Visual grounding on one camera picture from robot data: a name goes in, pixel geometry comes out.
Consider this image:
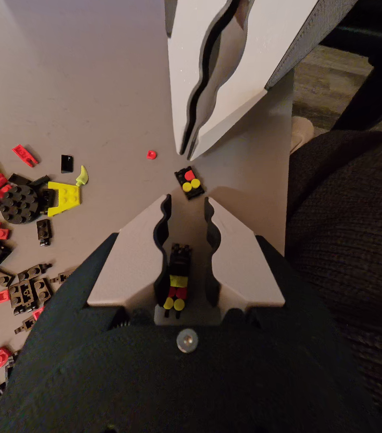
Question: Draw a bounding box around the black lego clip assembly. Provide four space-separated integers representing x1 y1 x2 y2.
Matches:
174 166 206 201

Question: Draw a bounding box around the yellow wedge lego plate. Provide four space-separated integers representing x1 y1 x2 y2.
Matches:
47 182 81 217

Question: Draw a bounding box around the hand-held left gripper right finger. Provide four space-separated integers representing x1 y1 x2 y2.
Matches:
205 196 286 322

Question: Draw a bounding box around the black round lego plate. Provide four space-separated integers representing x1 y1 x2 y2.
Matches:
0 184 42 224

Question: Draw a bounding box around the red yellow black lego stack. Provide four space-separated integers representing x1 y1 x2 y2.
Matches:
162 243 192 319

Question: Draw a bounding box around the beige shoe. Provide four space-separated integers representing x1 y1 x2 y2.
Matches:
291 116 314 154

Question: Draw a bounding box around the red lego clip plate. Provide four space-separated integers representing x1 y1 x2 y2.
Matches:
12 144 39 168

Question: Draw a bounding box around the black furniture leg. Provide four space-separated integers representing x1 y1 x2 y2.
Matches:
320 0 382 131

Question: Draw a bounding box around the pile of lego pieces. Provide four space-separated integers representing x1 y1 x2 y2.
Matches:
0 152 76 421

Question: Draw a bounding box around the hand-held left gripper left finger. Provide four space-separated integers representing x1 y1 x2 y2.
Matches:
86 194 172 325

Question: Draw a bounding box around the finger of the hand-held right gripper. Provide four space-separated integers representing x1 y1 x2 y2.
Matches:
167 0 235 156
187 0 321 161

